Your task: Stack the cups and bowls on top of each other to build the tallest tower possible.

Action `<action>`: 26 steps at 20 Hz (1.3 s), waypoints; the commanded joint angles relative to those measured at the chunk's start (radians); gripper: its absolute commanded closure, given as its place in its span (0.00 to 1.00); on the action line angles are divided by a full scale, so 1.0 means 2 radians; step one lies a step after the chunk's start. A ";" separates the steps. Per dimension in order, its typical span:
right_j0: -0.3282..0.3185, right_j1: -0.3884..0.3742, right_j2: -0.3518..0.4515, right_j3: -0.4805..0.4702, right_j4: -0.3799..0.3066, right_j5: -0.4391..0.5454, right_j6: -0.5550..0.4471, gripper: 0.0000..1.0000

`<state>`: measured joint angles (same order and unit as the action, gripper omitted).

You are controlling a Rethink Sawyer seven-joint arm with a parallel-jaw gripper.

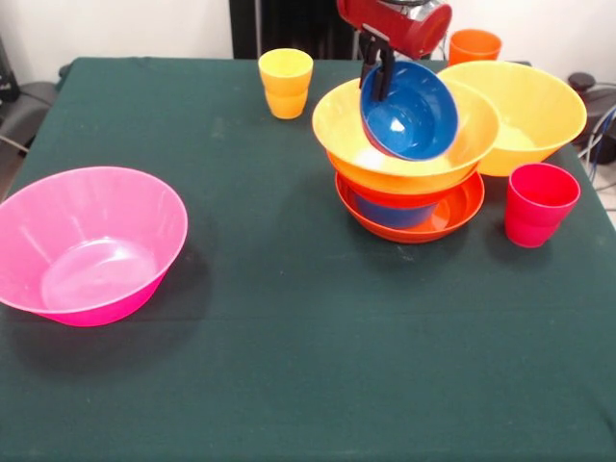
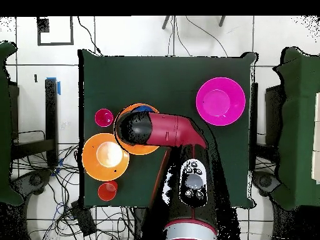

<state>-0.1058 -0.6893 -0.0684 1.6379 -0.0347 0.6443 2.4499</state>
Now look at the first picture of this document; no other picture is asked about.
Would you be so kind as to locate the black chair base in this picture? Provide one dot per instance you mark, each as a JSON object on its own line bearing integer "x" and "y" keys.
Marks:
{"x": 582, "y": 81}
{"x": 29, "y": 106}

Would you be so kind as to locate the dark blue plastic bowl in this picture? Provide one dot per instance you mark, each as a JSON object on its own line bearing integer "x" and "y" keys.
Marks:
{"x": 414, "y": 120}

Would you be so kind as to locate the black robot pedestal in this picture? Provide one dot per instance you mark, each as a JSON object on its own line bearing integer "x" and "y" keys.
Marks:
{"x": 298, "y": 29}

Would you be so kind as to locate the large orange plastic bowl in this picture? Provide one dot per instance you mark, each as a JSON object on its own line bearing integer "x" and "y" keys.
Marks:
{"x": 553, "y": 110}
{"x": 337, "y": 130}

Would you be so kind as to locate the dark green tablecloth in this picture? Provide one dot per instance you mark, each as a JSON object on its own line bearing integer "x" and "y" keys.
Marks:
{"x": 308, "y": 361}

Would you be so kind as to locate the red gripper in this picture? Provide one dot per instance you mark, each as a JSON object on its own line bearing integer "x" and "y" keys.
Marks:
{"x": 404, "y": 29}

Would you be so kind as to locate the red plastic bowl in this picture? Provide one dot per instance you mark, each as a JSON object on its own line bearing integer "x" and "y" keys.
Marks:
{"x": 385, "y": 195}
{"x": 462, "y": 212}

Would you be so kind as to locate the light blue translucent bowl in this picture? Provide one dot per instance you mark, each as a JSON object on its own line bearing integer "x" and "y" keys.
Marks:
{"x": 394, "y": 216}

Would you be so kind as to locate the orange plastic cup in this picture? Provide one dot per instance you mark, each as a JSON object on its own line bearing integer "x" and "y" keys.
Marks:
{"x": 474, "y": 48}

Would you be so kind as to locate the crimson plastic cup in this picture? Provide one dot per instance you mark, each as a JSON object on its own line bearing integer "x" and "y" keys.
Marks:
{"x": 534, "y": 216}

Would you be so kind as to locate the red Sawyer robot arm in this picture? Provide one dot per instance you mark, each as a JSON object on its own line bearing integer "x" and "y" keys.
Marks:
{"x": 414, "y": 6}

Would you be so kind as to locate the yellow plastic cup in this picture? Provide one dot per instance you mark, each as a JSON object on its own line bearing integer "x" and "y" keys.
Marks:
{"x": 286, "y": 91}

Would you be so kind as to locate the large pink plastic bowl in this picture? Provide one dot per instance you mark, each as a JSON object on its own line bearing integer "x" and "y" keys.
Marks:
{"x": 96, "y": 216}

